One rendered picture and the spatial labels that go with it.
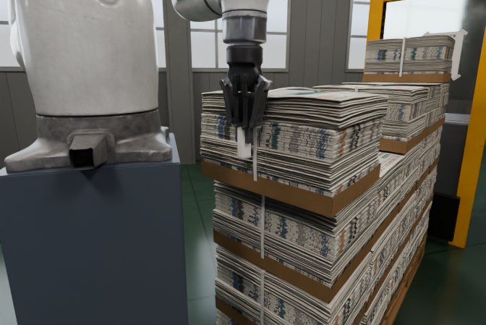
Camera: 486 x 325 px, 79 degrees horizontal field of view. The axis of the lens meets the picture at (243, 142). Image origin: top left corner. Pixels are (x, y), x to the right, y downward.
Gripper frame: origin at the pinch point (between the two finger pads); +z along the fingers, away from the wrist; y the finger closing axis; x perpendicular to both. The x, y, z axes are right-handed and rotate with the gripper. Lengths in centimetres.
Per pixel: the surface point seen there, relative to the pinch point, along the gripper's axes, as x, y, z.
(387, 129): -65, -12, 5
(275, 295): -7.6, -4.2, 41.3
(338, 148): -5.4, -19.1, -0.8
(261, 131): -3.2, -2.2, -2.4
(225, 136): -3.1, 8.9, 0.3
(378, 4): -177, 31, -62
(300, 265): -7.4, -11.2, 29.0
